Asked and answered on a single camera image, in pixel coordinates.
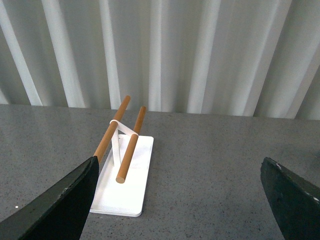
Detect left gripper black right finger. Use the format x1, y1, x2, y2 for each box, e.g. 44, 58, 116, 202
260, 157, 320, 240

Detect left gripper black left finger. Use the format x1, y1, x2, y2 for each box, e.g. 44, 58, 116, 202
0, 156, 99, 240

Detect white rack with wooden bars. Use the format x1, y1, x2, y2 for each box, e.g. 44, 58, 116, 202
90, 95, 154, 217

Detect white pleated curtain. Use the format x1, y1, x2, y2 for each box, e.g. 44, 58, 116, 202
0, 0, 320, 120

